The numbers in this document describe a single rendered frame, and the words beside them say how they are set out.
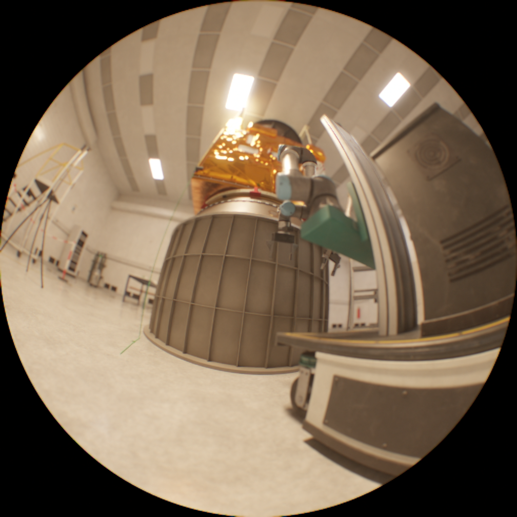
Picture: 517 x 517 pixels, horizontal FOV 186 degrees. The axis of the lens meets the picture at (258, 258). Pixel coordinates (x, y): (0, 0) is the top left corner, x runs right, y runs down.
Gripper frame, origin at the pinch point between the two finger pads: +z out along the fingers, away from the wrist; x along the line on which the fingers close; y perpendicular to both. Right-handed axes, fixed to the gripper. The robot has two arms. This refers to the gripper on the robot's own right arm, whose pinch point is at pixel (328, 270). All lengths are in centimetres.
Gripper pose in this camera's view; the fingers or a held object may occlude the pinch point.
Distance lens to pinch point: 119.7
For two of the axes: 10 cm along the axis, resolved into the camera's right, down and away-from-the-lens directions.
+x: 8.3, 4.0, 3.9
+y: 3.8, 1.0, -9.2
